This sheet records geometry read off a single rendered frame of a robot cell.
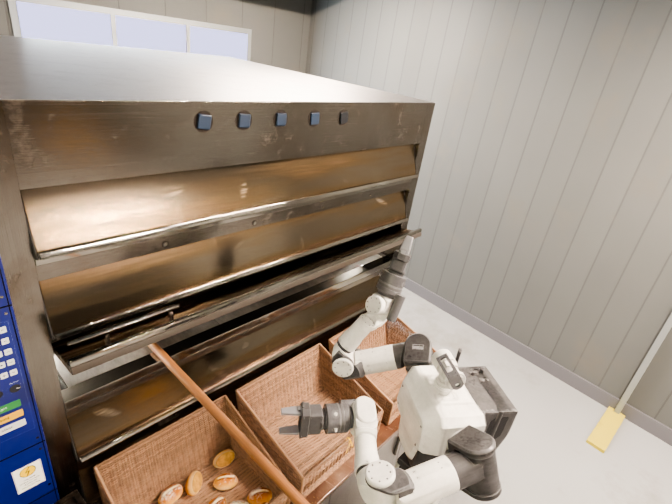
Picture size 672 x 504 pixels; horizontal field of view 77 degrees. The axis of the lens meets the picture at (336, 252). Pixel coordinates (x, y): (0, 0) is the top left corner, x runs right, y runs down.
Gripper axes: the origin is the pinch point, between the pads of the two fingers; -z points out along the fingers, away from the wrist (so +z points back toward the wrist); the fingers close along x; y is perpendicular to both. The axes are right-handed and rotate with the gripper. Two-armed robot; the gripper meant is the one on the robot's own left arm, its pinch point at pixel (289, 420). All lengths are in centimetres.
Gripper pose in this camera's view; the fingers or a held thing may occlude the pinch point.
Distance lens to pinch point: 138.4
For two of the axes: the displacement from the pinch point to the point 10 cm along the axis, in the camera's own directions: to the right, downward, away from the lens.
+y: -1.9, -4.6, 8.7
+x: -1.3, 8.9, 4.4
